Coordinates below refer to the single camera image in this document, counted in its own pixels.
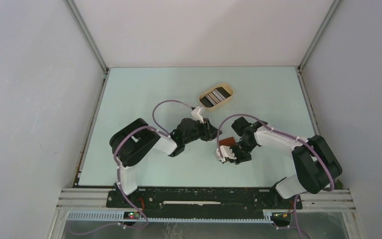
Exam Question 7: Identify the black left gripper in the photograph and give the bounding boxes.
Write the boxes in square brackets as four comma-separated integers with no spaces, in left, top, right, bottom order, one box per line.
[183,118,222,145]

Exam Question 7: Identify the brown leather card holder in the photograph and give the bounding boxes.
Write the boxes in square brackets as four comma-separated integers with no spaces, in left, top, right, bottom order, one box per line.
[219,137,237,147]

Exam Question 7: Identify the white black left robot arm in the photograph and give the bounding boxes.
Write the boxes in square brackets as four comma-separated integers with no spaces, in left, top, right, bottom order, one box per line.
[109,118,222,208]

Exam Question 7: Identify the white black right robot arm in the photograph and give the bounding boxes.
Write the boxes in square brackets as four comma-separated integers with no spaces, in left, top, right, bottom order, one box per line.
[222,117,343,208]

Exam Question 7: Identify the beige oval tray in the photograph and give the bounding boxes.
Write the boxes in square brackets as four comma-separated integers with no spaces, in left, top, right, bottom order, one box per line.
[198,83,234,112]

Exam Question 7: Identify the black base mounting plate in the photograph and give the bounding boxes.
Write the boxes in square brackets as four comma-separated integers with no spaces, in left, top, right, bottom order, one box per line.
[106,187,302,219]

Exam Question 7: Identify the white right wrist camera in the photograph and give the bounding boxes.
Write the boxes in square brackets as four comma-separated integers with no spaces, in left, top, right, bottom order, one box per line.
[215,145,237,164]

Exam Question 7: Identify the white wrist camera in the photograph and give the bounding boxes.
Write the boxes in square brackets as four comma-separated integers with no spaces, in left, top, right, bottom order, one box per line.
[215,145,237,164]
[191,107,204,123]

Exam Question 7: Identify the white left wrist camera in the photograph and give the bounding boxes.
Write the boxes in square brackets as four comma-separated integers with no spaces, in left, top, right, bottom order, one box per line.
[191,107,204,123]

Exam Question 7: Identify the white cable duct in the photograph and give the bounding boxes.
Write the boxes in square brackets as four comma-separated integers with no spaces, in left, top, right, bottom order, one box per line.
[66,210,273,223]

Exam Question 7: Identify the aluminium frame rail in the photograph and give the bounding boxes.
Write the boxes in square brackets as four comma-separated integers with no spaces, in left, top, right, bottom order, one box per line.
[57,188,356,213]

